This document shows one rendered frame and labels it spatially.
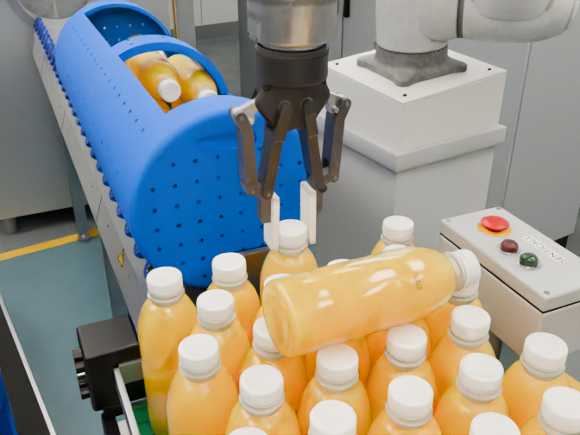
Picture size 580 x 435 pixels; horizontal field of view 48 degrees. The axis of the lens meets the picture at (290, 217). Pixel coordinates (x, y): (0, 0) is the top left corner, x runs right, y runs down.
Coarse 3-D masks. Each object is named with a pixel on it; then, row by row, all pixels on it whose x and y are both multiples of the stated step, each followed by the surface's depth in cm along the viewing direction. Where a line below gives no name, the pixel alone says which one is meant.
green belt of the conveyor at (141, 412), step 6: (138, 402) 87; (144, 402) 86; (132, 408) 85; (138, 408) 86; (144, 408) 85; (138, 414) 84; (144, 414) 84; (138, 420) 84; (144, 420) 84; (138, 426) 83; (144, 426) 83; (144, 432) 82; (150, 432) 82
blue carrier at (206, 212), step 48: (96, 48) 128; (144, 48) 120; (192, 48) 124; (96, 96) 114; (144, 96) 99; (96, 144) 110; (144, 144) 89; (192, 144) 88; (288, 144) 94; (144, 192) 88; (192, 192) 91; (240, 192) 95; (288, 192) 97; (144, 240) 91; (192, 240) 94; (240, 240) 97
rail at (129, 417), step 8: (120, 376) 79; (120, 384) 78; (120, 392) 77; (120, 400) 79; (128, 400) 76; (128, 408) 74; (128, 416) 73; (128, 424) 74; (136, 424) 72; (136, 432) 71
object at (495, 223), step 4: (488, 216) 87; (492, 216) 87; (496, 216) 87; (484, 220) 86; (488, 220) 86; (492, 220) 86; (496, 220) 86; (500, 220) 86; (504, 220) 86; (484, 224) 85; (488, 224) 85; (492, 224) 85; (496, 224) 85; (500, 224) 85; (504, 224) 85; (508, 224) 85; (488, 228) 85; (492, 228) 85; (496, 228) 85; (500, 228) 85; (504, 228) 85
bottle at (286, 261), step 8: (280, 248) 76; (296, 248) 76; (304, 248) 76; (272, 256) 77; (280, 256) 77; (288, 256) 77; (296, 256) 77; (304, 256) 77; (312, 256) 78; (264, 264) 79; (272, 264) 77; (280, 264) 76; (288, 264) 76; (296, 264) 76; (304, 264) 77; (312, 264) 78; (264, 272) 78; (272, 272) 77; (280, 272) 76; (288, 272) 76; (296, 272) 76; (264, 280) 78
